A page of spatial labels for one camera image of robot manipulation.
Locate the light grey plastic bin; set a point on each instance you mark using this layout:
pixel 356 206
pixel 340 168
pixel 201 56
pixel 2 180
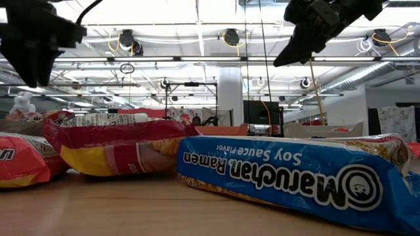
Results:
pixel 321 133

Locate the long ceiling light bar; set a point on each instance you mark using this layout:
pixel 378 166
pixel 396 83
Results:
pixel 210 59

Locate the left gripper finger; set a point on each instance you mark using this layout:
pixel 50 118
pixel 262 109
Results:
pixel 46 64
pixel 21 64

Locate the grey cloth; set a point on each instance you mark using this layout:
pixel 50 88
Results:
pixel 224 116

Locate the red background object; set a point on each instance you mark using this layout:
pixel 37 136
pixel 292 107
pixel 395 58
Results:
pixel 311 123

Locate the red beef ramen pack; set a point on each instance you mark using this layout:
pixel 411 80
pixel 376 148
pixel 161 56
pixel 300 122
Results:
pixel 49 116
pixel 131 160

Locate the white pillar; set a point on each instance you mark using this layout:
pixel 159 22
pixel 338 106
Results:
pixel 229 95

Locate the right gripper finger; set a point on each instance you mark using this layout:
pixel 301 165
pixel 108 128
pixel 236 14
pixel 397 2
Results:
pixel 302 46

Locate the black background robot arm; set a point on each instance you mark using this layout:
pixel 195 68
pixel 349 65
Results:
pixel 210 120

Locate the orange plastic bin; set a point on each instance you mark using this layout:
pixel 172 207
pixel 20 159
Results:
pixel 226 130

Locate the orange chicken ramen pack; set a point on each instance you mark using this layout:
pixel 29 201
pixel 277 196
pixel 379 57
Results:
pixel 19 164
pixel 415 149
pixel 339 129

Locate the black panel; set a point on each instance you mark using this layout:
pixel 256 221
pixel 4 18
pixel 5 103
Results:
pixel 373 121

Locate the black monitor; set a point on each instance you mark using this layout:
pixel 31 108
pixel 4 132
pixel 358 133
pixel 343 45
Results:
pixel 256 113

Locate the white figure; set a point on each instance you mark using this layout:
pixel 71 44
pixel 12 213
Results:
pixel 22 101

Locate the blue soy sauce ramen pack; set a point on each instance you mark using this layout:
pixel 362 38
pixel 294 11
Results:
pixel 279 170

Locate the floral cloth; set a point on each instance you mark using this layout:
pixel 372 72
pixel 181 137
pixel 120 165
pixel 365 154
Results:
pixel 178 114
pixel 397 124

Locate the silver ventilation duct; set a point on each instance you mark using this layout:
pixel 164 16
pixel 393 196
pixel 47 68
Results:
pixel 361 77

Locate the black background frame rig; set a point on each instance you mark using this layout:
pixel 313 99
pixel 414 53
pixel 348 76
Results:
pixel 192 84

